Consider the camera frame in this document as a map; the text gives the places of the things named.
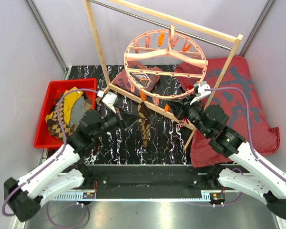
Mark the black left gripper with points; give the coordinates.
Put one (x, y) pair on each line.
(127, 119)

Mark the brown yellow argyle sock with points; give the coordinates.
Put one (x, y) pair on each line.
(55, 123)

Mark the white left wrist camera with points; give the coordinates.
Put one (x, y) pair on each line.
(108, 99)

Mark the grey sock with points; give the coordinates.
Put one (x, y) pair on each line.
(77, 112)

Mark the orange clothespin front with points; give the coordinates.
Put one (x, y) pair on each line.
(167, 108)

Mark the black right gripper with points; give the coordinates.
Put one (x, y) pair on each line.
(178, 108)

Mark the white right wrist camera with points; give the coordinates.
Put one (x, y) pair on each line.
(201, 91)

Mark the wooden drying rack frame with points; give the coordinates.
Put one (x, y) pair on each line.
(174, 20)

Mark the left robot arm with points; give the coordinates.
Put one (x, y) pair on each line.
(61, 172)

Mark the folded pink printed shirt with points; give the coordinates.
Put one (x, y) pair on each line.
(146, 80)

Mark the pink round clip hanger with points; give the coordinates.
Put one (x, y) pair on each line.
(164, 64)

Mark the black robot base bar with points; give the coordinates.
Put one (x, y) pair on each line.
(109, 177)

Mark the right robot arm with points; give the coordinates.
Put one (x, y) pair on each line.
(269, 182)

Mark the red blue patterned cloth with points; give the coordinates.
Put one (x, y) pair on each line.
(266, 140)

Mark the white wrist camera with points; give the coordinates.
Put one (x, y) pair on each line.
(201, 91)
(108, 99)

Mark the pink clothespin front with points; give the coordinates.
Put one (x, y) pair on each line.
(156, 101)

